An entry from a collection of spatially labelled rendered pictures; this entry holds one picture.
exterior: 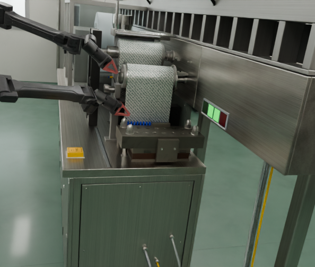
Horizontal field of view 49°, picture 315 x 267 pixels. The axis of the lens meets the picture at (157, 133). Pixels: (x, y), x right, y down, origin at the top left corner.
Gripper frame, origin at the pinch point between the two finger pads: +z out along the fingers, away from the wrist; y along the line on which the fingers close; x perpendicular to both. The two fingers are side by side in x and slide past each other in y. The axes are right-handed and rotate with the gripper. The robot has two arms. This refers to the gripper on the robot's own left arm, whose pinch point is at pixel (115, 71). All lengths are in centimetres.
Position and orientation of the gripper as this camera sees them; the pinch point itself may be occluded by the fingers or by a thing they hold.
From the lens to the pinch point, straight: 173.6
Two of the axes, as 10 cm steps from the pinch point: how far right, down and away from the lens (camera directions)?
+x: 7.1, -7.0, -1.2
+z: 6.5, 5.8, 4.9
